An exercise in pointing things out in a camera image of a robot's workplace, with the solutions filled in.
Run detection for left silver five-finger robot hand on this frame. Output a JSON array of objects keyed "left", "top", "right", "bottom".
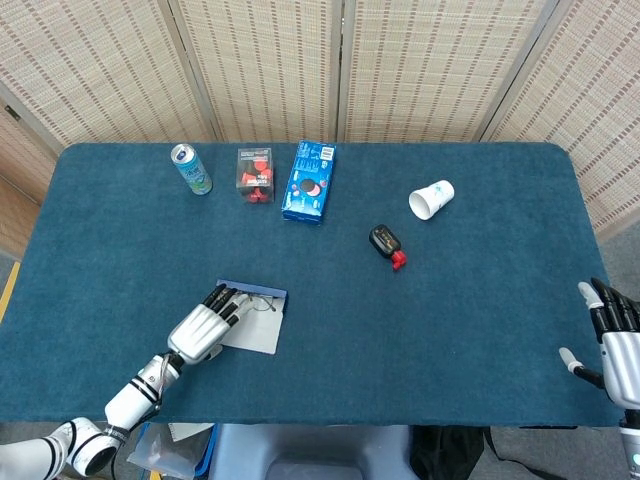
[{"left": 166, "top": 284, "right": 251, "bottom": 364}]

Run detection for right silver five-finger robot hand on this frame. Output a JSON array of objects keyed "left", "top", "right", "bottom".
[{"left": 558, "top": 277, "right": 640, "bottom": 409}]

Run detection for blue grey glasses case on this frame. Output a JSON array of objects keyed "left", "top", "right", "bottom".
[{"left": 214, "top": 278, "right": 290, "bottom": 356}]

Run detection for wire-frame eyeglasses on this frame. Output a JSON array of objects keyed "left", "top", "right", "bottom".
[{"left": 234, "top": 293, "right": 279, "bottom": 315}]

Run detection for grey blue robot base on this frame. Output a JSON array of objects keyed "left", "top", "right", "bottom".
[{"left": 207, "top": 423, "right": 419, "bottom": 480}]

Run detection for clear box of red caps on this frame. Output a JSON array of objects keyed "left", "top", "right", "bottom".
[{"left": 236, "top": 147, "right": 276, "bottom": 205}]

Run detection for blue cookie box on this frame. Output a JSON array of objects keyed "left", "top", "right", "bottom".
[{"left": 280, "top": 140, "right": 337, "bottom": 224}]

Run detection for blue plastic bin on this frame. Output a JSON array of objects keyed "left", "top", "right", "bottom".
[{"left": 127, "top": 422, "right": 219, "bottom": 480}]

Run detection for clear plastic bag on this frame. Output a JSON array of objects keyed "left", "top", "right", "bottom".
[{"left": 127, "top": 432, "right": 199, "bottom": 479}]

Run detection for light blue drink can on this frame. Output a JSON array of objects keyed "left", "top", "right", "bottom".
[{"left": 170, "top": 143, "right": 214, "bottom": 196}]

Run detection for yellow floor tape strip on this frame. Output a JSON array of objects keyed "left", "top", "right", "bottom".
[{"left": 0, "top": 259, "right": 22, "bottom": 324}]

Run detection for black bag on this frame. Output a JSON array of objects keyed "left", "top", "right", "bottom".
[{"left": 409, "top": 424, "right": 501, "bottom": 480}]

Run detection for blue carpet table cover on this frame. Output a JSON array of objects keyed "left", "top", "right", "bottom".
[{"left": 0, "top": 142, "right": 624, "bottom": 429}]

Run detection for black red small gadget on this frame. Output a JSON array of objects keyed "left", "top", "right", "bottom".
[{"left": 368, "top": 224, "right": 408, "bottom": 273}]

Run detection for woven bamboo screen panel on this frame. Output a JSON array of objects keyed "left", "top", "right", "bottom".
[
  {"left": 167, "top": 0, "right": 351, "bottom": 144},
  {"left": 337, "top": 0, "right": 561, "bottom": 144},
  {"left": 479, "top": 0, "right": 640, "bottom": 241},
  {"left": 0, "top": 104, "right": 59, "bottom": 261},
  {"left": 0, "top": 0, "right": 221, "bottom": 151}
]

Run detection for white paper cup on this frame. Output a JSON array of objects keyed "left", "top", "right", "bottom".
[{"left": 408, "top": 179, "right": 456, "bottom": 222}]

